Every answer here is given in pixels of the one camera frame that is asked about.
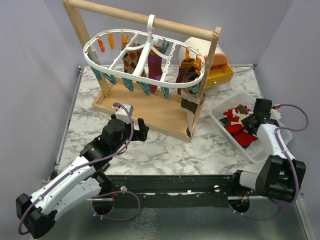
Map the wooden hanger rack stand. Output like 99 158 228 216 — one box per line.
63 0 221 142

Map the orange clothespin holding socks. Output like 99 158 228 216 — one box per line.
184 46 190 62

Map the maroon striped sock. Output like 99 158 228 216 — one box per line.
147 50 163 81
175 57 195 83

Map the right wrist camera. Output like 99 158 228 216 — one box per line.
270 104 282 121

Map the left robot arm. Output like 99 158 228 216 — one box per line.
15 116 150 239

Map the red white striped sock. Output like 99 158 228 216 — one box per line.
219 104 258 149

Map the teal clothespin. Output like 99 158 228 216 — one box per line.
122 77 134 92
139 82 151 96

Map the beige brown striped sock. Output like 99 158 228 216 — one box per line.
180 88 206 138

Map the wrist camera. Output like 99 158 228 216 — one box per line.
113 103 134 123
270 104 282 121

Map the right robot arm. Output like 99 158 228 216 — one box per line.
229 98 306 207

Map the toy drawer cabinet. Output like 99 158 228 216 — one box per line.
184 37 234 89

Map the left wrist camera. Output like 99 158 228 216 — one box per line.
113 103 134 123

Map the white oval clip hanger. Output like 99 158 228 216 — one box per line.
83 14 205 89

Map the white plastic basket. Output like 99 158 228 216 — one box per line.
210 91 283 163

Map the argyle patterned sock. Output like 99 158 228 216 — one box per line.
122 49 142 74

